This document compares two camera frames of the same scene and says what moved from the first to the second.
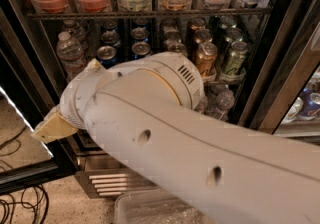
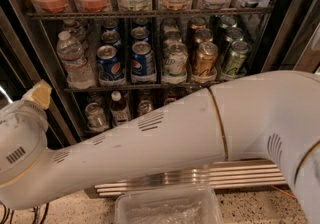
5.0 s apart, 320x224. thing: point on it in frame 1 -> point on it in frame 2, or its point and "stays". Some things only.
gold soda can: [207, 59] stays
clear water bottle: [71, 53] stays
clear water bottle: [77, 31] stays
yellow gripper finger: [56, 127] -> [40, 93]
